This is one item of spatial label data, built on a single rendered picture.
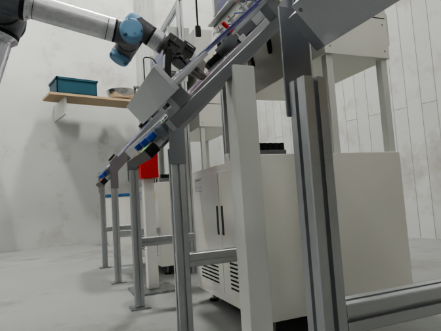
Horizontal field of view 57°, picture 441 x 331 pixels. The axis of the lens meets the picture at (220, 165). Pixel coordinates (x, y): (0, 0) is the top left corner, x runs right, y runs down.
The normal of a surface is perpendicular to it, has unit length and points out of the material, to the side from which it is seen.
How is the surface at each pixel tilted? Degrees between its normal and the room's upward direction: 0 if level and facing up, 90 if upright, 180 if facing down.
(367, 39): 90
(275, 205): 90
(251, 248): 90
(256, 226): 90
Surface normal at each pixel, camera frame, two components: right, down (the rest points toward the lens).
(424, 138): -0.81, 0.00
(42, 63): 0.58, -0.11
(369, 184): 0.37, -0.11
